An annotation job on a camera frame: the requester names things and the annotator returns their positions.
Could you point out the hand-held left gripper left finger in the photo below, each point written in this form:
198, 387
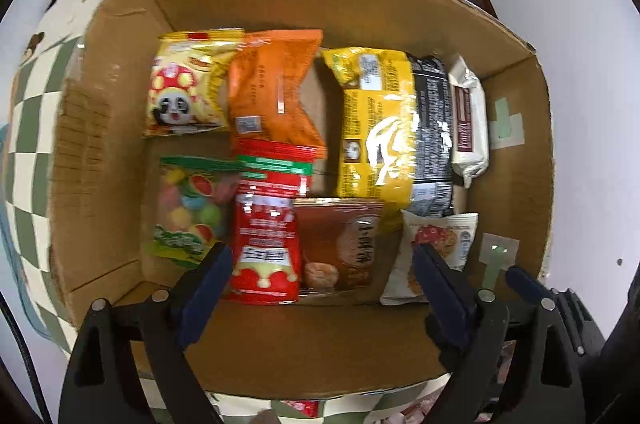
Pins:
210, 284

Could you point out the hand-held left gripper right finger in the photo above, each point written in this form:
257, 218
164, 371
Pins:
440, 289

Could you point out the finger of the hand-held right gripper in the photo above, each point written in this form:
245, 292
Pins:
522, 280

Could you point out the white pizza print snack packet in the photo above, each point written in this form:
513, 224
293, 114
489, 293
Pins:
450, 234

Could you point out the small red yellow snack packet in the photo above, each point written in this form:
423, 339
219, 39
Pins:
265, 249

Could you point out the green colourful candy bag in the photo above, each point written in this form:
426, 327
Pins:
185, 204

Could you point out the brown snack packet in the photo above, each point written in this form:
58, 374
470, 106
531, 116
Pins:
340, 244

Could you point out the red green striped snack packet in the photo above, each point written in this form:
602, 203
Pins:
275, 164

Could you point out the white biscuit pack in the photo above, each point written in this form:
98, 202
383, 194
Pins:
467, 119

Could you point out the large yellow black snack packet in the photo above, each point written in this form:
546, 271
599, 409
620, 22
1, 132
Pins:
375, 129

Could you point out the yellow panda mushroom snack packet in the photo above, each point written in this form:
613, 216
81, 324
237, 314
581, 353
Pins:
185, 89

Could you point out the orange snack packet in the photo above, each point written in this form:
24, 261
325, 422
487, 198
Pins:
270, 89

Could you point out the cardboard box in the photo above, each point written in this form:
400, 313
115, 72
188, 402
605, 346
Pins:
350, 4

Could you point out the small red wrapped candy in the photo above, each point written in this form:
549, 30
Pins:
300, 408

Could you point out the green white checkered mat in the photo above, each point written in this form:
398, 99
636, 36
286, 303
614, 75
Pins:
30, 114

